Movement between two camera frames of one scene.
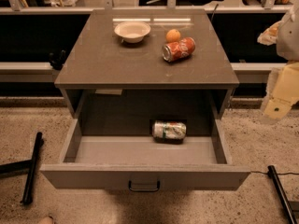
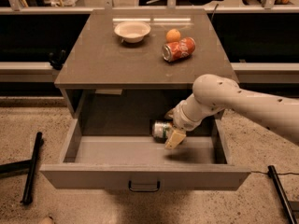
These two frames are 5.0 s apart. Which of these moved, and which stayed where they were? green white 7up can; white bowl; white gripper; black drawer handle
Moved: white gripper
Stayed: black drawer handle; green white 7up can; white bowl
